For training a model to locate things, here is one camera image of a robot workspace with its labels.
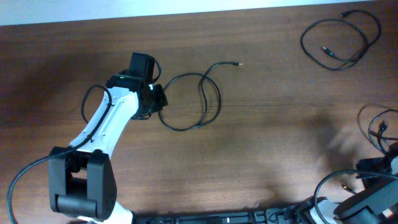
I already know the thick black usb cable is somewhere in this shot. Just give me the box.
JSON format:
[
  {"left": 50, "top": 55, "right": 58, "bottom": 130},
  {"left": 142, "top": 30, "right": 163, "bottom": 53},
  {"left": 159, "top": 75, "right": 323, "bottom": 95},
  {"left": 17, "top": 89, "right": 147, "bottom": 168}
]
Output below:
[{"left": 299, "top": 9, "right": 382, "bottom": 72}]

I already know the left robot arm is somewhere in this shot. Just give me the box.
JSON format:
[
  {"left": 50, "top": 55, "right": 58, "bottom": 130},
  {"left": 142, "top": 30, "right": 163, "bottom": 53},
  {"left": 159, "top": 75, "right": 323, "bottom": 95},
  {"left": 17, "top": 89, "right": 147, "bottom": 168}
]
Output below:
[{"left": 49, "top": 53, "right": 167, "bottom": 223}]

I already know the thin black usb cable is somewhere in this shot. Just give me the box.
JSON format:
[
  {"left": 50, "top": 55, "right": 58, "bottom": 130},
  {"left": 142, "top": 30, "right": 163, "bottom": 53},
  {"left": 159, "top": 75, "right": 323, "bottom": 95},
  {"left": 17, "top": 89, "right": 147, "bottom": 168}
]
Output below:
[
  {"left": 340, "top": 108, "right": 398, "bottom": 195},
  {"left": 157, "top": 61, "right": 244, "bottom": 132}
]

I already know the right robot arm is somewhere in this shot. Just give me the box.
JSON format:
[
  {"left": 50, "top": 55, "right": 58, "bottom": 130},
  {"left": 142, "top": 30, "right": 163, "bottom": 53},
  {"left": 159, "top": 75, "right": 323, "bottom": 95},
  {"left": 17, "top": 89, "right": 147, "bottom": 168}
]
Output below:
[{"left": 295, "top": 155, "right": 397, "bottom": 223}]

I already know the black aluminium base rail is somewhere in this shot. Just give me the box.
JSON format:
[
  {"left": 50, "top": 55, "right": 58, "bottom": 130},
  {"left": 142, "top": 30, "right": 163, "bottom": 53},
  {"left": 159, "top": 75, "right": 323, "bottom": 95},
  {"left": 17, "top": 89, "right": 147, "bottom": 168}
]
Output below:
[{"left": 132, "top": 202, "right": 314, "bottom": 224}]

